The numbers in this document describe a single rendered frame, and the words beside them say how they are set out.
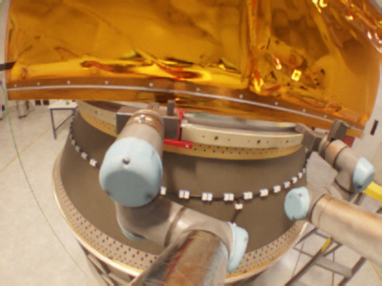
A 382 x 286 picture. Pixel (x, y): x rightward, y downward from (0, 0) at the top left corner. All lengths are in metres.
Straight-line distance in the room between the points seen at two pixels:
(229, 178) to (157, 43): 0.50
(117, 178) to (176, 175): 0.43
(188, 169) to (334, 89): 0.71
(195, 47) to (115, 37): 0.24
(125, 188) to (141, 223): 0.08
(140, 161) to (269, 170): 0.62
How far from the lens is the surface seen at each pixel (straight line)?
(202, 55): 0.54
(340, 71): 0.88
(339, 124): 0.53
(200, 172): 0.61
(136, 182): 0.20
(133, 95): 0.61
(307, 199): 0.40
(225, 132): 0.55
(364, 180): 0.48
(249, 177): 0.69
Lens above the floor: 1.91
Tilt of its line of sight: 26 degrees down
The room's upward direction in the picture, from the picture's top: 9 degrees clockwise
